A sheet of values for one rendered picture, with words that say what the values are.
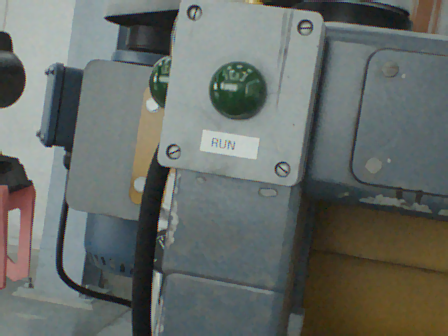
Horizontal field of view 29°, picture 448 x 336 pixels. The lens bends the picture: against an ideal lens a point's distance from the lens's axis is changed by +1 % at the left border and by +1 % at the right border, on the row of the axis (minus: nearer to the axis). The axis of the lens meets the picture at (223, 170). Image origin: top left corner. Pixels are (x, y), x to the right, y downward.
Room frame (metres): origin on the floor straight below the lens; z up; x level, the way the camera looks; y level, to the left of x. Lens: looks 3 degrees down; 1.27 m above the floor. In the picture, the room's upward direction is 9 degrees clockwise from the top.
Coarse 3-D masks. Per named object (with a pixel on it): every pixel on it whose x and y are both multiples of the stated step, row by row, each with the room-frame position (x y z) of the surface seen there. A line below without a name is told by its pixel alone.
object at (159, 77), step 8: (168, 56) 0.47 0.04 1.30; (160, 64) 0.46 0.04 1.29; (168, 64) 0.46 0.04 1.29; (152, 72) 0.47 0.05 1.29; (160, 72) 0.46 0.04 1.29; (168, 72) 0.46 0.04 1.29; (152, 80) 0.46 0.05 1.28; (160, 80) 0.46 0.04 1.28; (168, 80) 0.46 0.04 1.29; (152, 88) 0.46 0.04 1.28; (160, 88) 0.46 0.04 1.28; (152, 96) 0.47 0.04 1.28; (160, 96) 0.46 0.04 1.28; (160, 104) 0.47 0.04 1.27
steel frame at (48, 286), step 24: (96, 0) 5.42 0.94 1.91; (72, 24) 5.44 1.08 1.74; (96, 24) 5.42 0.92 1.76; (72, 48) 5.44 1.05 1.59; (96, 48) 5.42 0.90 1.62; (120, 48) 5.81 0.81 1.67; (48, 192) 5.45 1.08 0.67; (48, 216) 5.45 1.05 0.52; (72, 216) 5.42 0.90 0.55; (48, 240) 5.44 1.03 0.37; (72, 240) 5.41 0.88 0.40; (48, 264) 5.43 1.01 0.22; (72, 264) 5.41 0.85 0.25; (24, 288) 5.42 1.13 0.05; (48, 288) 5.43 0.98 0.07; (96, 288) 5.73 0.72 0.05
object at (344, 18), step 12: (324, 12) 0.60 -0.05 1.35; (336, 12) 0.60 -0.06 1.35; (348, 12) 0.60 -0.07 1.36; (360, 12) 0.59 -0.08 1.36; (372, 12) 0.60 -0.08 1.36; (384, 12) 0.60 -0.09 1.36; (360, 24) 0.59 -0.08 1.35; (372, 24) 0.60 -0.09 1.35; (384, 24) 0.60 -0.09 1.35; (396, 24) 0.60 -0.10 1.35; (408, 24) 0.62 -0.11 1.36
